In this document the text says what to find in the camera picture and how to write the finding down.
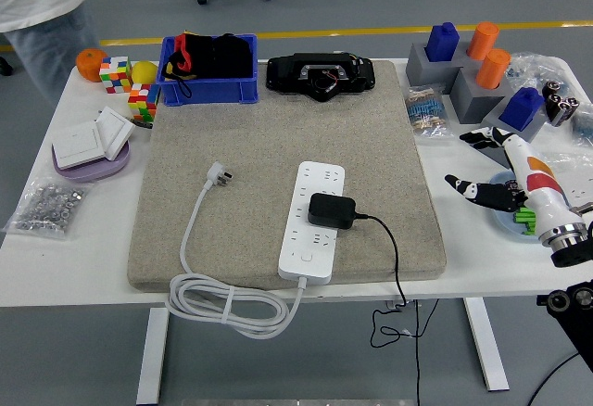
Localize black plug with cord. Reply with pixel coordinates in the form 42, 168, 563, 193
307, 192, 439, 349

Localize straight black hanging cable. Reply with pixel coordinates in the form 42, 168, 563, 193
413, 298, 423, 406

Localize light blue dish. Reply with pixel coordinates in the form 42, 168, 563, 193
490, 171, 543, 240

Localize blue square peg block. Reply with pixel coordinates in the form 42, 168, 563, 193
424, 21, 461, 63
498, 86, 545, 133

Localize orange fruit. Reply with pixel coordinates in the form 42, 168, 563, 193
75, 48, 108, 83

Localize pile of green cells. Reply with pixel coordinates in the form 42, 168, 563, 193
512, 208, 538, 235

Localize orange cylinder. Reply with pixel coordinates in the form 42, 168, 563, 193
466, 20, 500, 61
475, 48, 512, 91

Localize yellow lemon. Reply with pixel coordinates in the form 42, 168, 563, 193
131, 60, 159, 86

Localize grey-brown mat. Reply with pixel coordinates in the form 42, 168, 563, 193
127, 59, 448, 292

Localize white power strip with cord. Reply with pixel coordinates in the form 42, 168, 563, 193
165, 160, 347, 338

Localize clear bag of small parts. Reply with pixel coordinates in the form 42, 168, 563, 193
507, 51, 574, 96

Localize robot right hand white shell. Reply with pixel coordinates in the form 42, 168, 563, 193
444, 126, 583, 240

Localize clear bag of metal nuts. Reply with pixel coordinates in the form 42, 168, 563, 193
2, 171, 94, 241

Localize clear bag of resistors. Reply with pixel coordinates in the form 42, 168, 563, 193
403, 83, 456, 139

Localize grey socket block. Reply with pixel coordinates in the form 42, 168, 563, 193
469, 102, 549, 166
448, 63, 511, 125
405, 42, 478, 95

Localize white wall switch panel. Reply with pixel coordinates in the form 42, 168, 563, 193
95, 106, 136, 162
50, 121, 107, 171

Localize multicolour puzzle cube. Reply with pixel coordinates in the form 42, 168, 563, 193
127, 82, 161, 123
98, 56, 133, 95

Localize blue plastic bin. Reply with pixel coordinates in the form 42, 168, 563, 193
156, 33, 259, 107

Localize black device housing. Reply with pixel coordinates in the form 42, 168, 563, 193
265, 52, 376, 103

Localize white table leg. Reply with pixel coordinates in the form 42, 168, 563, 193
136, 307, 170, 406
462, 297, 511, 392

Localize black cloth with red strap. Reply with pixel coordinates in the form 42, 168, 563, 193
160, 32, 255, 99

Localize thin black curved cable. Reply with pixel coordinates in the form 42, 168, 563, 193
526, 352, 580, 406

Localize purple tray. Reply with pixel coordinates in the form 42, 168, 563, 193
50, 139, 132, 183

